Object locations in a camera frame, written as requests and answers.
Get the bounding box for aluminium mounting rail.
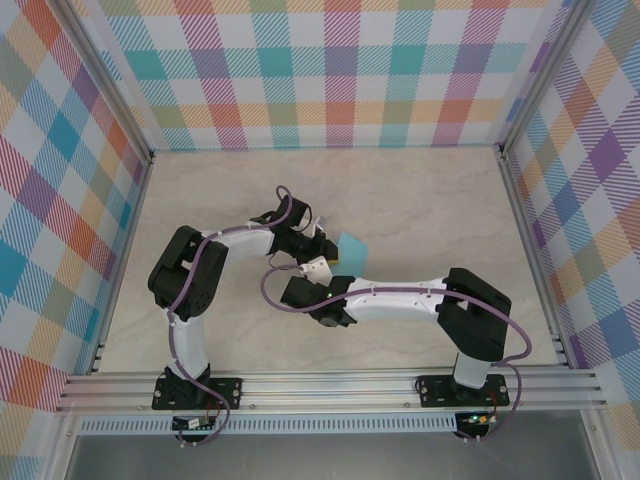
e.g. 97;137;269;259
54;368;609;415

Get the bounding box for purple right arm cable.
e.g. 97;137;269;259
261;264;531;445

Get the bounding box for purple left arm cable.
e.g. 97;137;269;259
167;185;295;447

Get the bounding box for aluminium frame post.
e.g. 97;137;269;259
59;0;156;166
497;0;599;161

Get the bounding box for aluminium side rail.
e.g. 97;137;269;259
87;152;156;376
494;144;574;371

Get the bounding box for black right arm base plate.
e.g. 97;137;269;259
418;373;511;409

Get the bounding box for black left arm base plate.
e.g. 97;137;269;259
151;375;245;412

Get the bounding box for slotted grey cable duct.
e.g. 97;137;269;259
77;417;459;435

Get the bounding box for teal paper sheet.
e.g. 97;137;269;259
332;231;370;277

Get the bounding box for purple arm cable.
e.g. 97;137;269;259
261;264;531;445
167;185;295;447

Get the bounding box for small black circuit board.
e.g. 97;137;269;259
172;416;216;432

